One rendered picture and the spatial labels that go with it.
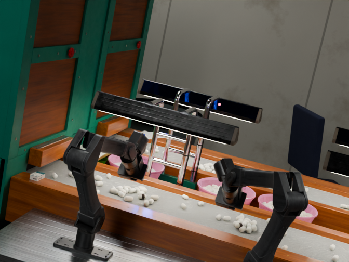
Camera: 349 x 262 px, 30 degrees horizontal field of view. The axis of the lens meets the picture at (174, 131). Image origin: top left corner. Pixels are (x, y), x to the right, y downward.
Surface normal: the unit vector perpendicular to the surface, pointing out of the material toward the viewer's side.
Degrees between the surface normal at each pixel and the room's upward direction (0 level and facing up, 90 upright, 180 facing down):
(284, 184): 47
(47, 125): 90
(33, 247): 0
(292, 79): 90
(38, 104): 90
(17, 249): 0
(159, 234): 90
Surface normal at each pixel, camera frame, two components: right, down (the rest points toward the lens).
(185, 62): -0.24, 0.18
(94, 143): -0.24, -0.52
